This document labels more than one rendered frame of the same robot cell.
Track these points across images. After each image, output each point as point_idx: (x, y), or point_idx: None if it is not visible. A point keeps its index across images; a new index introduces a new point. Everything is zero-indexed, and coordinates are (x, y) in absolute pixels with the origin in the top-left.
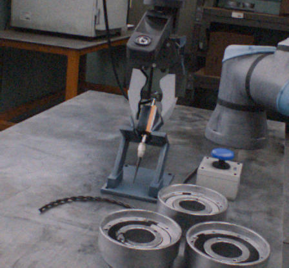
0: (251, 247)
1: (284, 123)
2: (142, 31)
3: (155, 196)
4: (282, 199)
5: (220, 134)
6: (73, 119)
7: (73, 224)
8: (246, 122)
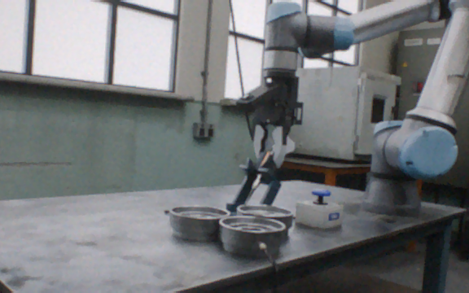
0: None
1: (465, 209)
2: (251, 93)
3: None
4: (372, 236)
5: (367, 201)
6: (259, 189)
7: None
8: (389, 190)
